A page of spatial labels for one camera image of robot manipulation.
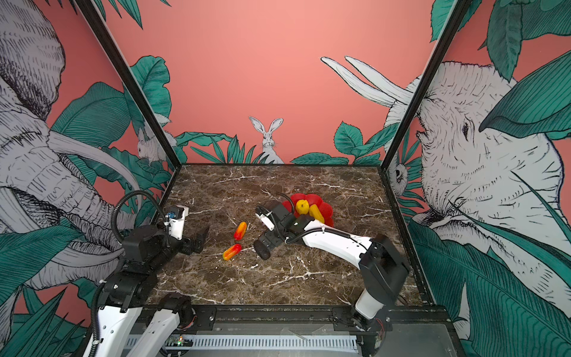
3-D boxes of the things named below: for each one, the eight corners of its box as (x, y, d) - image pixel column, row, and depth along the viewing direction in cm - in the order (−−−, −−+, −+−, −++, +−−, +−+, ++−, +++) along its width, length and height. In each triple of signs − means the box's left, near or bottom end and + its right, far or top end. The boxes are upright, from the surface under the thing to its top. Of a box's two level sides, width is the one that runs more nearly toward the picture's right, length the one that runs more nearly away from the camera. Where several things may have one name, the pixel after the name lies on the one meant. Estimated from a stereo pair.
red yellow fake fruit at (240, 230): (232, 239, 95) (231, 236, 93) (240, 223, 100) (239, 220, 98) (241, 241, 94) (239, 239, 92) (248, 225, 100) (247, 222, 98)
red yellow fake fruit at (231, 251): (221, 257, 90) (220, 254, 87) (238, 243, 94) (237, 240, 91) (226, 263, 88) (224, 260, 86) (243, 249, 92) (242, 245, 90)
